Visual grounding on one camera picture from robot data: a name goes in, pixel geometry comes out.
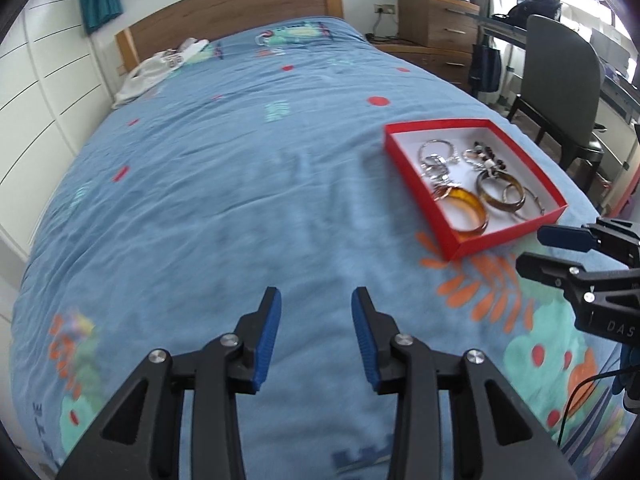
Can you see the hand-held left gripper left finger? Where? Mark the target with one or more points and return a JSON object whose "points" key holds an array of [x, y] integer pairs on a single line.
{"points": [[264, 340]]}

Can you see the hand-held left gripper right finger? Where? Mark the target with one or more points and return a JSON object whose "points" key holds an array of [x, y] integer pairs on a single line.
{"points": [[367, 340]]}

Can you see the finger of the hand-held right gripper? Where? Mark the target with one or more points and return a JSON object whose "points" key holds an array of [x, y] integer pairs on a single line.
{"points": [[545, 266], [565, 236]]}

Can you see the thin metal bangle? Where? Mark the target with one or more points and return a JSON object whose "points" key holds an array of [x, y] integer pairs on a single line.
{"points": [[537, 202]]}

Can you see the brown tortoiseshell bangle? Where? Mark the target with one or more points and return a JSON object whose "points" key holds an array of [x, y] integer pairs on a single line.
{"points": [[487, 200]]}

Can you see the orange amber bangle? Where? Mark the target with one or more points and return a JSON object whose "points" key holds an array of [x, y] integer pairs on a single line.
{"points": [[475, 207]]}

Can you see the red jewelry box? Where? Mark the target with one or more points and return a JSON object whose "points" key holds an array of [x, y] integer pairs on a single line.
{"points": [[452, 245]]}

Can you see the silver wristwatch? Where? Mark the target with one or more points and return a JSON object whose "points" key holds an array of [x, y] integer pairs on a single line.
{"points": [[434, 169]]}

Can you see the blue printed blanket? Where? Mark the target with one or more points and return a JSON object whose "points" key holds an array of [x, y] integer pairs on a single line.
{"points": [[225, 185]]}

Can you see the grey office chair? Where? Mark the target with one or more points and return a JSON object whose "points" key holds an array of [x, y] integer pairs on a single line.
{"points": [[560, 75]]}

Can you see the dark hanging bag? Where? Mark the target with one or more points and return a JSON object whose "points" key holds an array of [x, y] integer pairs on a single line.
{"points": [[485, 67]]}

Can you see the black backpack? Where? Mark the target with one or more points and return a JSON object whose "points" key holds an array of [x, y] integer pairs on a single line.
{"points": [[535, 6]]}

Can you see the wooden drawer cabinet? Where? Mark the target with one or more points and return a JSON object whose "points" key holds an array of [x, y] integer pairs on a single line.
{"points": [[440, 20]]}

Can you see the white printed cloth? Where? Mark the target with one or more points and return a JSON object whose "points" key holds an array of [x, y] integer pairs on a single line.
{"points": [[145, 72]]}

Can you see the white wardrobe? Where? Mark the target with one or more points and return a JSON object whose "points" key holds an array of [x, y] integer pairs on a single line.
{"points": [[50, 85]]}

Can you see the wooden headboard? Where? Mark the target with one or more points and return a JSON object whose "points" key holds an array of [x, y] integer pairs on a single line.
{"points": [[235, 5]]}

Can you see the wall power outlet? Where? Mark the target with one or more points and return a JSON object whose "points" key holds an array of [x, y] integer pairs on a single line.
{"points": [[385, 9]]}

